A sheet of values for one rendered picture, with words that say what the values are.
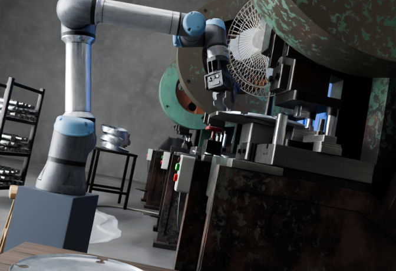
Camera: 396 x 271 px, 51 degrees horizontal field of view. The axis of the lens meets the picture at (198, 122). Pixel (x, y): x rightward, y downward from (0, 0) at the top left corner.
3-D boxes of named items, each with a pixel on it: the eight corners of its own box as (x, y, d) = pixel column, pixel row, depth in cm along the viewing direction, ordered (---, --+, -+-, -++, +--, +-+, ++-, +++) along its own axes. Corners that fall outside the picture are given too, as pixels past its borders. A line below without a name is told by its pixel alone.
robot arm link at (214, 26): (200, 27, 157) (223, 27, 158) (203, 54, 154) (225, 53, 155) (203, 16, 150) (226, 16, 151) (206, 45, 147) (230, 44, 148)
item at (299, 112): (297, 115, 137) (299, 105, 137) (292, 116, 141) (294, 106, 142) (306, 118, 137) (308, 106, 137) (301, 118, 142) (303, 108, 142)
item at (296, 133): (291, 140, 131) (294, 126, 131) (276, 141, 145) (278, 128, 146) (319, 145, 132) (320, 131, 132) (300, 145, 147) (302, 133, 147)
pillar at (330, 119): (324, 146, 130) (331, 102, 131) (321, 146, 132) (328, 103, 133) (330, 148, 130) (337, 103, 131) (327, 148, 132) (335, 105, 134)
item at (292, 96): (291, 106, 129) (295, 89, 129) (271, 112, 148) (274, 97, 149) (340, 116, 131) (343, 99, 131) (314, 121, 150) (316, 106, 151)
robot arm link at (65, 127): (43, 155, 123) (53, 111, 124) (52, 155, 136) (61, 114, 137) (84, 163, 125) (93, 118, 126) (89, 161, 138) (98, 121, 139)
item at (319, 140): (320, 151, 113) (326, 114, 114) (297, 151, 130) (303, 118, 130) (341, 155, 114) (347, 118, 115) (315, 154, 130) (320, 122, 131)
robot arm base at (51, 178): (25, 186, 123) (32, 153, 124) (51, 184, 138) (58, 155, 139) (71, 197, 120) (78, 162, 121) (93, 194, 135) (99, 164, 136)
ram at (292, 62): (276, 87, 131) (292, -3, 133) (262, 93, 146) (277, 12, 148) (327, 98, 133) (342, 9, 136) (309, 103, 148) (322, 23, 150)
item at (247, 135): (208, 152, 127) (217, 109, 128) (202, 151, 141) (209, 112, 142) (286, 167, 130) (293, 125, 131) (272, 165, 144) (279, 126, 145)
